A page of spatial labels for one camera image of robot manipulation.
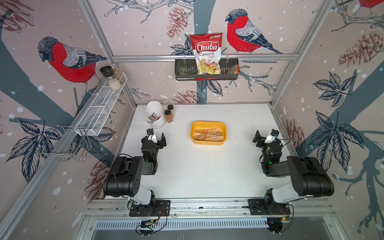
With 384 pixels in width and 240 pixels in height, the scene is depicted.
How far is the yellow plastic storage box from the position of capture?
38.9 inches

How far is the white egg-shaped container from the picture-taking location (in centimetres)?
101

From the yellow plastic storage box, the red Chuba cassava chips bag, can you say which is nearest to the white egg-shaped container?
the yellow plastic storage box

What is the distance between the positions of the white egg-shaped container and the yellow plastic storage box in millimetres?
216

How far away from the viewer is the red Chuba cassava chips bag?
81cm

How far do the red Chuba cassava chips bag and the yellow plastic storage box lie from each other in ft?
1.06

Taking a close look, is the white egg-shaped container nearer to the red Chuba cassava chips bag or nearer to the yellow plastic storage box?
the yellow plastic storage box
